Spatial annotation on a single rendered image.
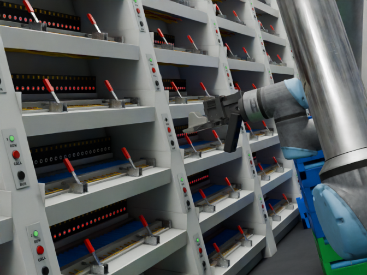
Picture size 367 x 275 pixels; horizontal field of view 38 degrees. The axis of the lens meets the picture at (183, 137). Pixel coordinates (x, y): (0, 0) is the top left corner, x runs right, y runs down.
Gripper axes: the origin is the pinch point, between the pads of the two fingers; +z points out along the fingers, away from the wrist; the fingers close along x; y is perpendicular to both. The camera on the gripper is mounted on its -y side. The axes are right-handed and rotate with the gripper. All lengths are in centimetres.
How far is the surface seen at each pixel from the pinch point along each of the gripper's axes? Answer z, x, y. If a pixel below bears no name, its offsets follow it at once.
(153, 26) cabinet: 29, -58, 50
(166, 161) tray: 9.9, -1.2, -6.8
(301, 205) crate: 3, -118, -46
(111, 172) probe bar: 16.1, 20.8, -5.8
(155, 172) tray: 9.7, 7.7, -9.1
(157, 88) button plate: 8.9, -5.8, 16.3
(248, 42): 14, -141, 44
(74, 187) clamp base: 12.0, 44.1, -7.1
